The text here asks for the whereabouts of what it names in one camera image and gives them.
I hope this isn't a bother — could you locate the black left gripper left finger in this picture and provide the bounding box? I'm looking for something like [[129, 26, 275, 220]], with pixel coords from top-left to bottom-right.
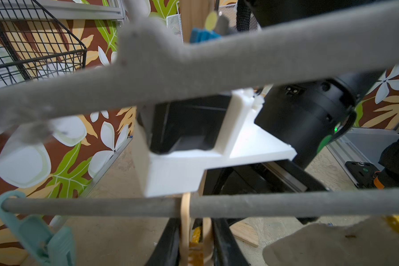
[[145, 218, 181, 266]]

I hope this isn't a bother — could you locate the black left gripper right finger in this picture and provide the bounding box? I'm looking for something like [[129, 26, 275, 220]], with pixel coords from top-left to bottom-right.
[[212, 218, 249, 266]]

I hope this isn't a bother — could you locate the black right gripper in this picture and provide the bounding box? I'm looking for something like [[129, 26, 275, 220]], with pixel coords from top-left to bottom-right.
[[203, 160, 329, 196]]

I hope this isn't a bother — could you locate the white clip hanger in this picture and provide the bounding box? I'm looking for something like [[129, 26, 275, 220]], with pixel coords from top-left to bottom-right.
[[0, 1, 399, 218]]

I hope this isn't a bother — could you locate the beige clothes peg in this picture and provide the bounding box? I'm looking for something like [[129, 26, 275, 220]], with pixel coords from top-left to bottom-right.
[[179, 192, 215, 266]]

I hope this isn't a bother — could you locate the white yellow cuff glove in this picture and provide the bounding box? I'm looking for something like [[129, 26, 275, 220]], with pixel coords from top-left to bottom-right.
[[263, 216, 399, 266]]

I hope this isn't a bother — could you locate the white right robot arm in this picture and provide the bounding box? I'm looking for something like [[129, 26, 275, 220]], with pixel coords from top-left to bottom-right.
[[203, 1, 383, 196]]

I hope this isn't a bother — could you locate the teal clothes peg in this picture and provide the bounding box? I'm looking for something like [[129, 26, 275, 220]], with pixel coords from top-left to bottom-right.
[[0, 191, 76, 266]]

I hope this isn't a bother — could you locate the blue object in basket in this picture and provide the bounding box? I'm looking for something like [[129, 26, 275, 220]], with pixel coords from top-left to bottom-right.
[[190, 28, 222, 44]]

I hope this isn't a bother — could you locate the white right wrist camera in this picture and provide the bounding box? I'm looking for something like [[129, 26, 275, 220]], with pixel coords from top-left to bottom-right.
[[132, 88, 297, 197]]

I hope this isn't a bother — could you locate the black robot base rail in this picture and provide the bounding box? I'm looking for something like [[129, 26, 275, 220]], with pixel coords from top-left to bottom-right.
[[345, 161, 385, 190]]

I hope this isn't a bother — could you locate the black wire basket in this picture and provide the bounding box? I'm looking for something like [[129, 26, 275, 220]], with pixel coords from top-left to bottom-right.
[[0, 1, 87, 88]]

